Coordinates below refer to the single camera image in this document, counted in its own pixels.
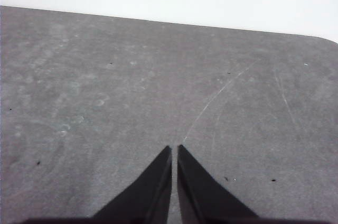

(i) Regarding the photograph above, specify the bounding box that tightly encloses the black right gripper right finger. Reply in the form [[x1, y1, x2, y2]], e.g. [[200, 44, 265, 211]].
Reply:
[[176, 144, 261, 220]]

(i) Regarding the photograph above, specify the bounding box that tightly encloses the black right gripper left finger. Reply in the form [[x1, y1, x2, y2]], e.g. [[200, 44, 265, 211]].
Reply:
[[91, 145, 173, 220]]

